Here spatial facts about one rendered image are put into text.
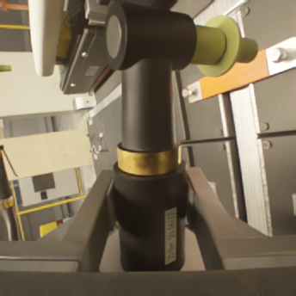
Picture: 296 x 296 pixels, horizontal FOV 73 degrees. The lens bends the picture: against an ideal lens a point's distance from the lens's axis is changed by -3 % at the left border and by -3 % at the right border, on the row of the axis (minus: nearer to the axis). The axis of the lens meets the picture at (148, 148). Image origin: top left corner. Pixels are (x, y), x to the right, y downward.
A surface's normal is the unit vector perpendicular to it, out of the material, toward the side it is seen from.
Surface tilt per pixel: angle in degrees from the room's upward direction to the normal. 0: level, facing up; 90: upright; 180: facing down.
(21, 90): 90
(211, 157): 0
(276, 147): 0
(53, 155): 90
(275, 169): 0
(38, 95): 90
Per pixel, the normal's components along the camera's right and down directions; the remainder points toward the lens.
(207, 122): -0.87, 0.16
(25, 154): 0.46, -0.04
